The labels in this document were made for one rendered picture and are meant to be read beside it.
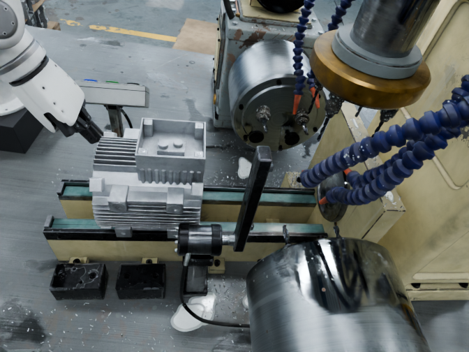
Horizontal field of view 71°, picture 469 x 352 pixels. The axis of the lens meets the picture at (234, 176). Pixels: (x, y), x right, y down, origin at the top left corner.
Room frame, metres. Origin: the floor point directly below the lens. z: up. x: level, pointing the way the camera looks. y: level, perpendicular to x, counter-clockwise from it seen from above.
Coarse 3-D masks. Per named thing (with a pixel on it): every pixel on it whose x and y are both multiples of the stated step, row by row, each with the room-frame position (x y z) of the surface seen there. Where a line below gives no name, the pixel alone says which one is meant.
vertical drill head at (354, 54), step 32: (384, 0) 0.47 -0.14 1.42; (416, 0) 0.45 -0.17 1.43; (352, 32) 0.49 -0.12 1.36; (384, 32) 0.46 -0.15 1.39; (416, 32) 0.46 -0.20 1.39; (320, 64) 0.46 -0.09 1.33; (352, 64) 0.45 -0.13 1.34; (384, 64) 0.44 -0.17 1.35; (416, 64) 0.46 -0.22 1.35; (352, 96) 0.41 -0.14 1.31; (384, 96) 0.41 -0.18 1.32; (416, 96) 0.43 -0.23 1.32
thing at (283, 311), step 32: (288, 256) 0.25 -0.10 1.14; (320, 256) 0.24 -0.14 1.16; (352, 256) 0.25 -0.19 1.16; (384, 256) 0.27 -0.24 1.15; (256, 288) 0.22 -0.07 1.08; (288, 288) 0.20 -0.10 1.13; (320, 288) 0.20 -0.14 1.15; (352, 288) 0.20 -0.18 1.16; (384, 288) 0.22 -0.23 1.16; (256, 320) 0.17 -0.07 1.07; (288, 320) 0.16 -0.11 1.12; (320, 320) 0.16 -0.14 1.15; (352, 320) 0.16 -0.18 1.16; (384, 320) 0.17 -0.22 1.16; (416, 320) 0.19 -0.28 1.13
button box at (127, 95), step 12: (84, 84) 0.61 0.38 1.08; (96, 84) 0.62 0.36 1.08; (108, 84) 0.63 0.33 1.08; (120, 84) 0.64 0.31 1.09; (84, 96) 0.60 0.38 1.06; (96, 96) 0.60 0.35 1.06; (108, 96) 0.61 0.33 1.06; (120, 96) 0.62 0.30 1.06; (132, 96) 0.62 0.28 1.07; (144, 96) 0.63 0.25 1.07
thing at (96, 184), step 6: (108, 132) 0.46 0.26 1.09; (90, 180) 0.34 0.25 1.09; (96, 180) 0.34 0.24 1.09; (102, 180) 0.35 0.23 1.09; (90, 186) 0.33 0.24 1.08; (96, 186) 0.34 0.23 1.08; (102, 186) 0.34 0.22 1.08; (192, 186) 0.38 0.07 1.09; (198, 186) 0.38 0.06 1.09; (192, 192) 0.37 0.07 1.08; (198, 192) 0.37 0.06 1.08; (108, 228) 0.33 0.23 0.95
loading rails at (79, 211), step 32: (64, 192) 0.42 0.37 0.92; (224, 192) 0.52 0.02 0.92; (288, 192) 0.56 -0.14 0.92; (64, 224) 0.34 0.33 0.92; (96, 224) 0.35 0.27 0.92; (224, 224) 0.42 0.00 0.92; (256, 224) 0.44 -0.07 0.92; (288, 224) 0.46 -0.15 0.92; (320, 224) 0.48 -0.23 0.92; (64, 256) 0.31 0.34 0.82; (96, 256) 0.33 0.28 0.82; (128, 256) 0.34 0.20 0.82; (160, 256) 0.36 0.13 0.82; (224, 256) 0.39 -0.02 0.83; (256, 256) 0.41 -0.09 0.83
